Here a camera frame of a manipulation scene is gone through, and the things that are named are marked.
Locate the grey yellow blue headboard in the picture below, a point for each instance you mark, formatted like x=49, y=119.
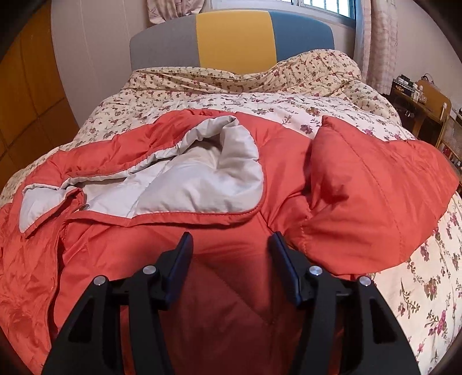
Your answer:
x=231, y=39

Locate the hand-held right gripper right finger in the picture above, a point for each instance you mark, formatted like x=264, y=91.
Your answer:
x=280, y=256

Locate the rattan chair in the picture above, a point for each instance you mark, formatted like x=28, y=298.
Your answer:
x=449, y=140

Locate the wooden wardrobe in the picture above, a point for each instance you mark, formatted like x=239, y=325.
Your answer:
x=25, y=90

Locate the floral quilt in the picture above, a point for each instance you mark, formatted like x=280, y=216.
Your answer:
x=274, y=104

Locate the pink patterned curtain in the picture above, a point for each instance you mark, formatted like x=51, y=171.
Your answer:
x=379, y=43
x=169, y=9

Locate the orange down jacket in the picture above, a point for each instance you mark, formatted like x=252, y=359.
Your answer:
x=223, y=245

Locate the dark box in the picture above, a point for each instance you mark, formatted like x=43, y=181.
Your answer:
x=403, y=85

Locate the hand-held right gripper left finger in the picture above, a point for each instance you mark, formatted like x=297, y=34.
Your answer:
x=183, y=252

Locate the dark wooden desk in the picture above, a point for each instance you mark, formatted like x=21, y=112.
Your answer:
x=415, y=119

